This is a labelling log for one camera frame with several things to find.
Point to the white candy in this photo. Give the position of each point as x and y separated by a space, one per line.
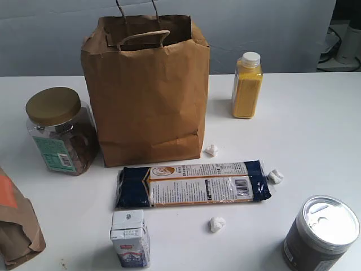
275 176
216 224
212 150

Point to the white candy bottom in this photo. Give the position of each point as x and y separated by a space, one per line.
216 224

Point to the brown paper shopping bag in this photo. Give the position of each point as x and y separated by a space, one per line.
147 79

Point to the dark blue noodle packet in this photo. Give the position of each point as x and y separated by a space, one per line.
195 184

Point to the yellow bottle white cap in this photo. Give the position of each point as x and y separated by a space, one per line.
247 84

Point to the small white milk carton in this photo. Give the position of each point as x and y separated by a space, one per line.
130 238

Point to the clear jar gold lid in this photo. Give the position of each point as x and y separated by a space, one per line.
63 130

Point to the grey can silver lid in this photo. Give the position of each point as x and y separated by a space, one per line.
321 233

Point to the brown kraft pouch orange label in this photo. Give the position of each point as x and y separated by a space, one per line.
21 235

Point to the white device in background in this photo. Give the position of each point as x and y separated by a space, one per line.
350 43

